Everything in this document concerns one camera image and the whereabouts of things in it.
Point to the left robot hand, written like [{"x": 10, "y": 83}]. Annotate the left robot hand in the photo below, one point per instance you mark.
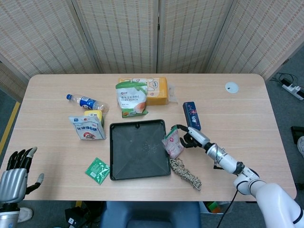
[{"x": 12, "y": 183}]

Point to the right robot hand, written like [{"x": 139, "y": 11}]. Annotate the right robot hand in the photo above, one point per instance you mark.
[{"x": 198, "y": 136}]

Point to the pink snack packet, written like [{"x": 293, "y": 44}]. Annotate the pink snack packet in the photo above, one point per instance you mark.
[{"x": 173, "y": 145}]

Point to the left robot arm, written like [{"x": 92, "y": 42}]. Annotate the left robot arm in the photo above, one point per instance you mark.
[{"x": 8, "y": 216}]

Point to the black square plastic tray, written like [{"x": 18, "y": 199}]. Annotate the black square plastic tray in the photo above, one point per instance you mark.
[{"x": 137, "y": 152}]

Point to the dark blue rectangular box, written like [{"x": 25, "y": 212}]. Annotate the dark blue rectangular box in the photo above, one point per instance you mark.
[{"x": 191, "y": 114}]

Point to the white shoe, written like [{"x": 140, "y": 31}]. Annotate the white shoe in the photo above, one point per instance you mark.
[
  {"x": 25, "y": 213},
  {"x": 301, "y": 147}
]

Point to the orange tissue pack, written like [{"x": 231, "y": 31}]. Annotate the orange tissue pack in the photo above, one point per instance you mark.
[{"x": 159, "y": 91}]

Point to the white table grommet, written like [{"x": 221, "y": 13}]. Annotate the white table grommet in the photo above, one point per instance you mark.
[{"x": 232, "y": 87}]

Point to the box of colourful items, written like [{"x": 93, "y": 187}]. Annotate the box of colourful items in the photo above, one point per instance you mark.
[{"x": 215, "y": 207}]

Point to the black box on floor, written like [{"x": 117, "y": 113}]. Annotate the black box on floor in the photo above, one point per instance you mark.
[{"x": 76, "y": 217}]

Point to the green white corn starch bag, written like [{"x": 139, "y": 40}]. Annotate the green white corn starch bag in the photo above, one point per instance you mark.
[{"x": 130, "y": 99}]

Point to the green sachet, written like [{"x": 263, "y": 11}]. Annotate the green sachet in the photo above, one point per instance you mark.
[{"x": 97, "y": 169}]

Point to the blue chair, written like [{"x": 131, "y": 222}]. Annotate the blue chair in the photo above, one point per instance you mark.
[{"x": 152, "y": 213}]

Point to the white sugar bag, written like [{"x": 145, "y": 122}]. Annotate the white sugar bag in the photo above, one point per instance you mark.
[{"x": 86, "y": 129}]

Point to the black floor object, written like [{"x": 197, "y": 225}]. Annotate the black floor object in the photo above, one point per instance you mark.
[{"x": 295, "y": 133}]

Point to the yellow green container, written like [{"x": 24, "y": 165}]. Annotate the yellow green container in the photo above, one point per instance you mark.
[{"x": 95, "y": 114}]

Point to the white power strip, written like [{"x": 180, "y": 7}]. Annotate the white power strip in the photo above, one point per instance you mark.
[{"x": 294, "y": 89}]

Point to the clear bottle with blue label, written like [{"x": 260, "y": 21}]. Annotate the clear bottle with blue label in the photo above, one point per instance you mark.
[{"x": 88, "y": 102}]

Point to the woven folding screen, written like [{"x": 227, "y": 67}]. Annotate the woven folding screen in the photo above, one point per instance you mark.
[{"x": 118, "y": 35}]

